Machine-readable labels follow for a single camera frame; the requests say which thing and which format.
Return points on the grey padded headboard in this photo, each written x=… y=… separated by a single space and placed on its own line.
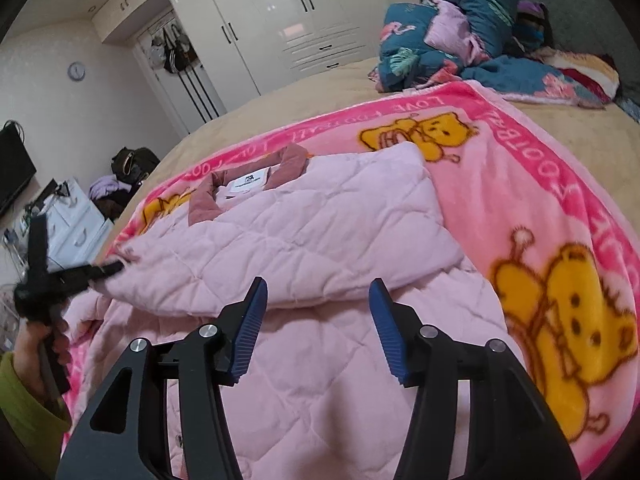
x=575 y=10

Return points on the dark purple garment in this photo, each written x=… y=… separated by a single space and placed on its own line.
x=532 y=25

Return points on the dark brown bag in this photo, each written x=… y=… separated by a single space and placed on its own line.
x=132 y=160

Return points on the yellow red striped blanket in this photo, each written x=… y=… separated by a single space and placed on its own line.
x=585 y=67

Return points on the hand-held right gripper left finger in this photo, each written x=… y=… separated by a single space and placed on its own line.
x=249 y=332

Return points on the white glossy wardrobe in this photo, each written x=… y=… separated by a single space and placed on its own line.
x=260 y=10

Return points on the black television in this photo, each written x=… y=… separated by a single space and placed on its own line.
x=12 y=170

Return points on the pink bear printed blanket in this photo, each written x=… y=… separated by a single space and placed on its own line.
x=525 y=185

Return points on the pile of clothes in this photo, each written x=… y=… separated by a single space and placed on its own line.
x=107 y=188

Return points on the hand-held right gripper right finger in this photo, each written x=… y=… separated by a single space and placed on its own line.
x=389 y=332

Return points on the person's left forearm green sleeve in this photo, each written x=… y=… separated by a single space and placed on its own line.
x=22 y=410

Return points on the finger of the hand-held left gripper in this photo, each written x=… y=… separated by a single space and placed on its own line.
x=102 y=272

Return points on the black hanging handbag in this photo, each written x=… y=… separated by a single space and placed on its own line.
x=173 y=57

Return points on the person's left hand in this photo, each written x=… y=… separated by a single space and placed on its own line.
x=27 y=350

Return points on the bed with beige sheet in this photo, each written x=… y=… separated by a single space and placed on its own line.
x=310 y=95

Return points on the white drawer cabinet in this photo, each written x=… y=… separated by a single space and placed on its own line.
x=75 y=225

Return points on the pink quilted jacket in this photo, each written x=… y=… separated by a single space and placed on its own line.
x=300 y=240

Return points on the round wall clock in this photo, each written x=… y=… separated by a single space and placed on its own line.
x=76 y=71

